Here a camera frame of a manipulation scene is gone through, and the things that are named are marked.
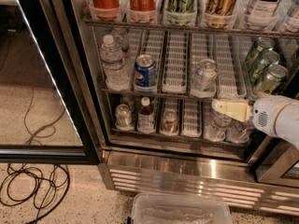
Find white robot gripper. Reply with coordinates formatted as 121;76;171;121
212;96;299;138

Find green soda can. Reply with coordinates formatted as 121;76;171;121
249;50;280;85
252;64;289;96
245;37;275;69

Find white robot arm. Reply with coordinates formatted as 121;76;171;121
212;95;299;149

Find white soda can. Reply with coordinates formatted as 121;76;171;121
193;59;218;91

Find gold bottom can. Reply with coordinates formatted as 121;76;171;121
161;109;178;134

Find blue Pepsi can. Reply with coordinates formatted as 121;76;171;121
135;54;156;88

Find stainless steel fridge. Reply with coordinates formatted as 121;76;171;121
52;0;299;216

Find gold tall drink can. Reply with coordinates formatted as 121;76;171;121
204;0;237;29

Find green tall drink can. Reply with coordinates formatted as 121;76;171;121
164;0;197;26

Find open glass fridge door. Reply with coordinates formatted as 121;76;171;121
0;0;101;164

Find lying bottom water bottle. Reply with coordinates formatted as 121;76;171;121
226;119;255;144

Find brown tea bottle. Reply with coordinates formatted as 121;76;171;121
137;97;154;133

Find white labelled drink bottle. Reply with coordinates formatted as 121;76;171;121
243;0;281;31

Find small clear bottom bottle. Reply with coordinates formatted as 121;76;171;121
115;104;133;128

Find clear plastic bin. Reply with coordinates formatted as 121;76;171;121
130;193;233;224

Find front clear water bottle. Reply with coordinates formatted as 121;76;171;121
100;35;129;91

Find clear water bottle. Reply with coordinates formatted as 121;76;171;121
111;28;130;57
100;35;129;91

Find rear clear water bottle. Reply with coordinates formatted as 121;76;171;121
111;28;130;57

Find red Coca-Cola bottle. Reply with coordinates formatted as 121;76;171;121
93;0;120;21

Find black floor cable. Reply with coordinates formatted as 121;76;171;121
0;162;71;224

